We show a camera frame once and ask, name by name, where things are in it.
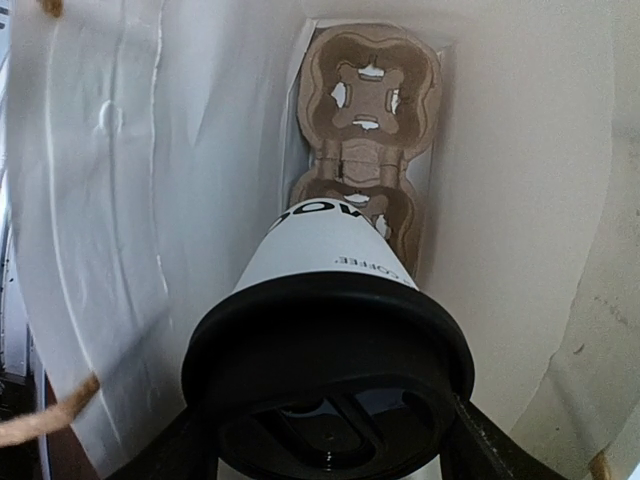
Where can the brown paper bag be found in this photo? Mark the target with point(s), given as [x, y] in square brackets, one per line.
[149, 145]

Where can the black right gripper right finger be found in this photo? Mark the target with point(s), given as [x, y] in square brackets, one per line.
[479, 449]

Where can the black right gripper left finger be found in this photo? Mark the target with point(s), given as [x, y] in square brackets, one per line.
[181, 451]

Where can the white paper coffee cup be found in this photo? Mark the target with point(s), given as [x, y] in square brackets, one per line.
[323, 235]

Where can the brown cardboard cup carrier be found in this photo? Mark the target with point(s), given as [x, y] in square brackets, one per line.
[368, 104]

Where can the black coffee lid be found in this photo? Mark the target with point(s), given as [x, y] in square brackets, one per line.
[327, 376]

